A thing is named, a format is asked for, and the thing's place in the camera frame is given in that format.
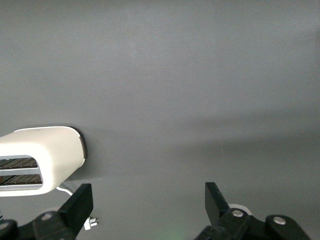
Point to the white toaster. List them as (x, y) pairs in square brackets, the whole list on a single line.
[(50, 150)]

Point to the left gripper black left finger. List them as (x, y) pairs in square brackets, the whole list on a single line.
[(72, 212)]

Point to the dark grey table mat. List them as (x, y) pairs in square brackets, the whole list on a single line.
[(160, 75)]

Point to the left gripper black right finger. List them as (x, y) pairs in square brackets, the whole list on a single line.
[(215, 207)]

